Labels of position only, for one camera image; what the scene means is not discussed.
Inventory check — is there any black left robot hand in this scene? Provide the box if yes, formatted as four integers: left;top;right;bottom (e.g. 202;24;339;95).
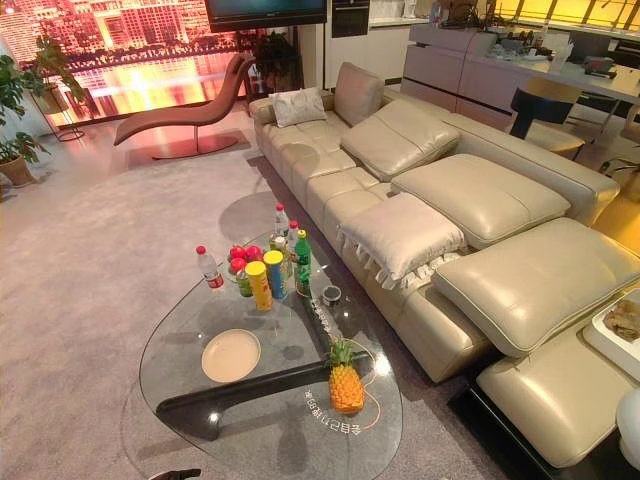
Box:
146;468;203;480

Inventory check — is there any round cream plate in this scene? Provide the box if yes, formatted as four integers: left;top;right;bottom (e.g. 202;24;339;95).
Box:
200;328;263;385

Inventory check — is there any glass coffee table black base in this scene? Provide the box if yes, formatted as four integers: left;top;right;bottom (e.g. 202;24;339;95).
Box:
138;229;405;458

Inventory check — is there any yellow pineapple with green crown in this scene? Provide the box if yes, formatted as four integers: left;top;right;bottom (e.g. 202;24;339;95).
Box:
325;338;371;415

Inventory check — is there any blue chip can yellow lid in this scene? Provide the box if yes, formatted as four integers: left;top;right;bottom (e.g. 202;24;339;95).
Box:
262;249;289;301

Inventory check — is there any green soda bottle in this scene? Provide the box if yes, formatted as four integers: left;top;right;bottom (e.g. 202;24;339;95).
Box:
293;229;313;297

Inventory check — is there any cream fringed throw pillow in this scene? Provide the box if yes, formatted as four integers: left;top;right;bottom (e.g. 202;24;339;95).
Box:
336;192;469;293

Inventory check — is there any brown curved chaise lounge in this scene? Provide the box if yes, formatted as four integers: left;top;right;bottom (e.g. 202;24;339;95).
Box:
113;53;257;161

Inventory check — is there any beige leather sectional sofa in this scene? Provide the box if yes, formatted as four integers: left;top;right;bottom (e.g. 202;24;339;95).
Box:
248;61;640;470

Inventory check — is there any potted green leafy plant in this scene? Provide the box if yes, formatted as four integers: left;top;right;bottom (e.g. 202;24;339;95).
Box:
0;53;52;189

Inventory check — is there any white patterned throw pillow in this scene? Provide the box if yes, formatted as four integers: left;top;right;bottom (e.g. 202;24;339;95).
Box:
269;86;329;129

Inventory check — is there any tall plant on metal stand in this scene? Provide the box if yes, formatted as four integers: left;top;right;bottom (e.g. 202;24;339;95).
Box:
20;32;89;143

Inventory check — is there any beige leather back cushion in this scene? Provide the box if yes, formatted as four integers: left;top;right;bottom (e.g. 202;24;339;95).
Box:
333;61;386;128

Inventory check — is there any dark potted plant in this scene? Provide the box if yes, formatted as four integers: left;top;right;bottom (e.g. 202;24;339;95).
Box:
251;29;305;96

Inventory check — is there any white round lamp shade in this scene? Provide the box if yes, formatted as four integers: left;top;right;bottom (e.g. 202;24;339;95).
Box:
615;385;640;469

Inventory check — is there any white tray with brown object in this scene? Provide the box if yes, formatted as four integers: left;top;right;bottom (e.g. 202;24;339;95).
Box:
581;295;640;370

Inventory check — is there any black television screen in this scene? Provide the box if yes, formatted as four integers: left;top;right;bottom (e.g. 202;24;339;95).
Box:
203;0;329;34

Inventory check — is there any black built-in oven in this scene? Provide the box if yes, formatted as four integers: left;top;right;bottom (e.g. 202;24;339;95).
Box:
331;0;371;39

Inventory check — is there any grey sideboard cabinet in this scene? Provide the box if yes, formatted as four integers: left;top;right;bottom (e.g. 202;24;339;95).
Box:
400;23;516;132

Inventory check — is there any black round-back chair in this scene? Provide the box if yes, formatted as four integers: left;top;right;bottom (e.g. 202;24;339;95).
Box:
509;77;587;162

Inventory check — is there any white dining table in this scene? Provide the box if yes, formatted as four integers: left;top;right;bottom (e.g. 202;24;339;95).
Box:
467;49;640;107

